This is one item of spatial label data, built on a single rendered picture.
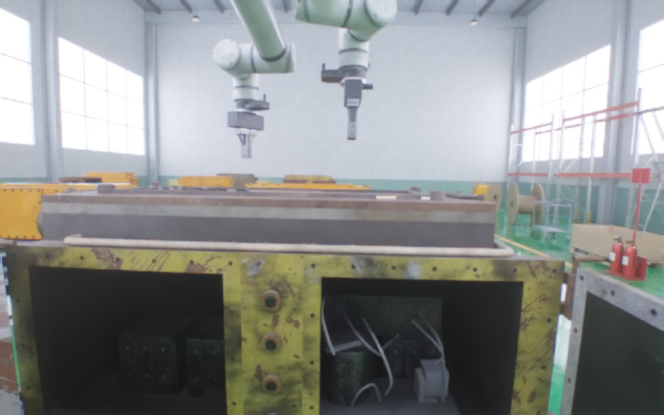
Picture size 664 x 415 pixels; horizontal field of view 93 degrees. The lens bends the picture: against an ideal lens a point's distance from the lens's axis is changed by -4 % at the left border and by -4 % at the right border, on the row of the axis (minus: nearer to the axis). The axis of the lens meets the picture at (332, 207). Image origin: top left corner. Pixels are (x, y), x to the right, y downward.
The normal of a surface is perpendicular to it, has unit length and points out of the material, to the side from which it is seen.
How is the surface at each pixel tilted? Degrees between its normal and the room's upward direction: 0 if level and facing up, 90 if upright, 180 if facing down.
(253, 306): 90
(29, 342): 90
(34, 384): 90
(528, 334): 90
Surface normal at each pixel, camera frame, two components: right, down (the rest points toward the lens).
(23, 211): 0.00, 0.10
